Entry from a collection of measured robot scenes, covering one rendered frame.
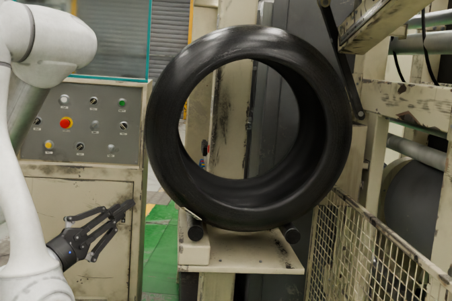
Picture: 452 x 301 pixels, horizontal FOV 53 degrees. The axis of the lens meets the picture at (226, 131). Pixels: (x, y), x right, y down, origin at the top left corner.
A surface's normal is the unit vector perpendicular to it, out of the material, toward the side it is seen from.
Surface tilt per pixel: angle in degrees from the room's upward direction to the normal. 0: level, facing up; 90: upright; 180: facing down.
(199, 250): 90
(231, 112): 90
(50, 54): 122
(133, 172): 90
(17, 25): 75
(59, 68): 131
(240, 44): 79
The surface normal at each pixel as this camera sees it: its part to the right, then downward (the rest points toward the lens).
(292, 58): 0.18, -0.01
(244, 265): 0.07, -0.99
